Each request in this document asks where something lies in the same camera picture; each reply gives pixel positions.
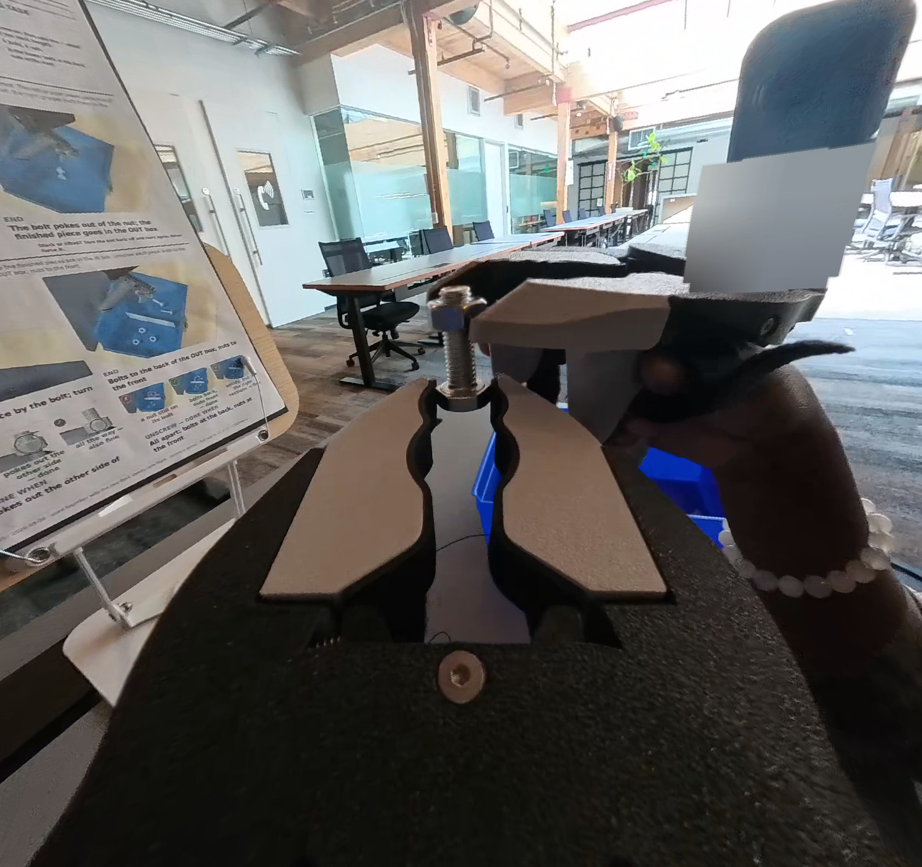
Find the silver hex nut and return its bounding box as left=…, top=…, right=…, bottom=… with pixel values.
left=428, top=296, right=485, bottom=333

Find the person's right forearm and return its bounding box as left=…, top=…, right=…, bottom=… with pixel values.
left=752, top=557, right=922, bottom=867

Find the white door with phone icon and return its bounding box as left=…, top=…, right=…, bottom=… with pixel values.
left=200, top=99, right=291, bottom=329

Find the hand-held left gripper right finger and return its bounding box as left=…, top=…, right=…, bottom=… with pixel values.
left=490, top=376, right=668, bottom=603

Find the round-cornered wooden board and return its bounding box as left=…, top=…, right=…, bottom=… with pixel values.
left=205, top=239, right=301, bottom=453

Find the white metal sheet stand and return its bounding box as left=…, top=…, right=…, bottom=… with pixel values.
left=0, top=355, right=273, bottom=707

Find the white beaded bracelet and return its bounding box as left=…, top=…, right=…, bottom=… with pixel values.
left=717, top=498, right=896, bottom=600

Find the silver steel bolt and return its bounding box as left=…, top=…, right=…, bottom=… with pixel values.
left=429, top=286, right=488, bottom=414

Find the printed instruction sheet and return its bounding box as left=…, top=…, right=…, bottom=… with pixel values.
left=0, top=0, right=289, bottom=552

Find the grey office chairs group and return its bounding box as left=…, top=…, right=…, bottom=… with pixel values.
left=853, top=175, right=922, bottom=266

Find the long ceiling light fixture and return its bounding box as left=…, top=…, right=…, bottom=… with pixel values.
left=72, top=0, right=301, bottom=60

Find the person's right hand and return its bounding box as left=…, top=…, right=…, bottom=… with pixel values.
left=604, top=363, right=876, bottom=565

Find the wooden support column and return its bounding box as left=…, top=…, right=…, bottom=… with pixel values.
left=408, top=0, right=456, bottom=237

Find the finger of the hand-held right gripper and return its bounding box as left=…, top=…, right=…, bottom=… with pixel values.
left=488, top=342, right=543, bottom=382
left=468, top=279, right=672, bottom=444

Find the long table row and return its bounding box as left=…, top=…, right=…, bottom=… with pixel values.
left=539, top=207, right=651, bottom=248

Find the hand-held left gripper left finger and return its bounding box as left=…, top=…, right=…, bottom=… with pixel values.
left=259, top=379, right=436, bottom=603

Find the green potted plant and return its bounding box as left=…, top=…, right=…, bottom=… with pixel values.
left=621, top=131, right=669, bottom=187

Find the long wooden desk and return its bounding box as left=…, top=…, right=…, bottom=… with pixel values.
left=303, top=233, right=554, bottom=390

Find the blue plastic bin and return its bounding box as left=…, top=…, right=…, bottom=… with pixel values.
left=472, top=433, right=730, bottom=550

